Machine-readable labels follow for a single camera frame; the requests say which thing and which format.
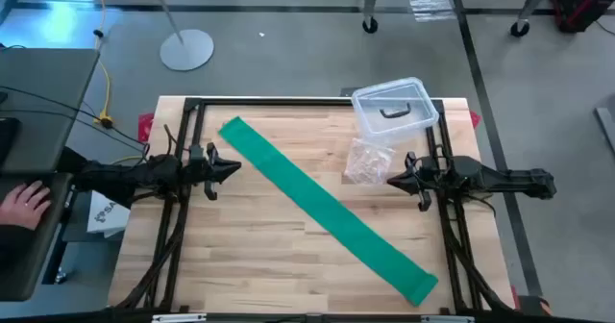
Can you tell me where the black container handle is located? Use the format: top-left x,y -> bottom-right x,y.
379,102 -> 412,120

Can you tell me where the crumpled clear plastic bag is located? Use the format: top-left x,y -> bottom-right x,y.
343,137 -> 397,186

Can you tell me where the grey metal bar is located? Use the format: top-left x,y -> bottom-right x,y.
594,105 -> 615,157

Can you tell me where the light grey desk panel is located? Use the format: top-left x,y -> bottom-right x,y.
0,47 -> 101,175

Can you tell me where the red plastic crate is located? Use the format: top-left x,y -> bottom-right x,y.
549,0 -> 615,35

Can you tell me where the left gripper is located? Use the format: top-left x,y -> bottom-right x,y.
203,141 -> 243,203

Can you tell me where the person's forearm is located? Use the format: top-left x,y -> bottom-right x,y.
0,222 -> 35,276

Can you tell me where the grey cart leg with caster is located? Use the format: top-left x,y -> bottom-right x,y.
509,0 -> 562,38
361,0 -> 385,36

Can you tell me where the black desk cable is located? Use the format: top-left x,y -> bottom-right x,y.
0,108 -> 148,155
0,85 -> 148,147

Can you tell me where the clear plastic sheet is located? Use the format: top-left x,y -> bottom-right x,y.
404,0 -> 457,23

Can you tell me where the black keyboard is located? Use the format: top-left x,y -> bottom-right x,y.
0,115 -> 21,166

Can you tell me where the white floor lamp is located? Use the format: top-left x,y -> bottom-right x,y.
110,0 -> 216,73

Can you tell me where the silver metal bracket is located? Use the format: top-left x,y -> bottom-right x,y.
151,312 -> 209,323
419,314 -> 477,323

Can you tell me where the green elastic bandage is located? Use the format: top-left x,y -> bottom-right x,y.
217,115 -> 440,308

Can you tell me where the person's hand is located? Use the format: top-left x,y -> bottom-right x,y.
0,180 -> 53,232

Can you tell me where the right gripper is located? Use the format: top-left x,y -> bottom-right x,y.
386,151 -> 432,213

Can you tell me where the clear plastic container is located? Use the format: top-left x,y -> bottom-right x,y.
351,76 -> 440,145

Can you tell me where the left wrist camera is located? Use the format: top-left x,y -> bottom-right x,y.
188,144 -> 206,170

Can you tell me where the yellow cable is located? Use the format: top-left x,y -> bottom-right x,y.
89,0 -> 116,129

